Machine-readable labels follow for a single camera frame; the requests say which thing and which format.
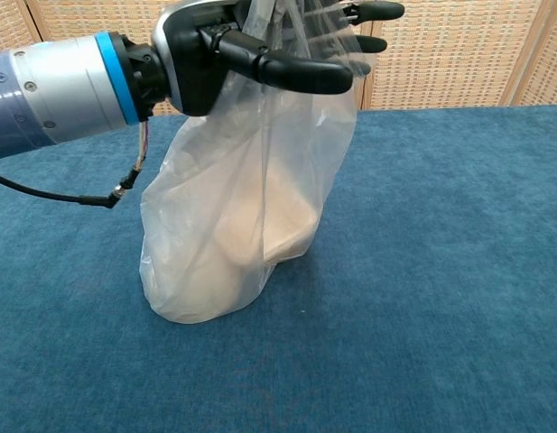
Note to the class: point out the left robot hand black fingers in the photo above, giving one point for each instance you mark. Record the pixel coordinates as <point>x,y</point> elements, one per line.
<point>192,58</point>

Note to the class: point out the clear plastic bag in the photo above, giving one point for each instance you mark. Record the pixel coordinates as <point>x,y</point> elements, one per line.
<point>206,225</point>

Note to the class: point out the beige takeaway boxes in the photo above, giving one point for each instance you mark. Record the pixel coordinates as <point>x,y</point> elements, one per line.
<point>278,225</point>

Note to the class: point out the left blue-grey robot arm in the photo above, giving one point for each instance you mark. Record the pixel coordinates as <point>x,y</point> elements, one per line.
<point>57,90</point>

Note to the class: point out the woven bamboo folding screen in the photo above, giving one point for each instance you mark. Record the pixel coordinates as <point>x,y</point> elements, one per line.
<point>440,67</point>

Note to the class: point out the blue carpet table mat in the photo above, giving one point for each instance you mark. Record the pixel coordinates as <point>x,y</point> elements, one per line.
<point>418,270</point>

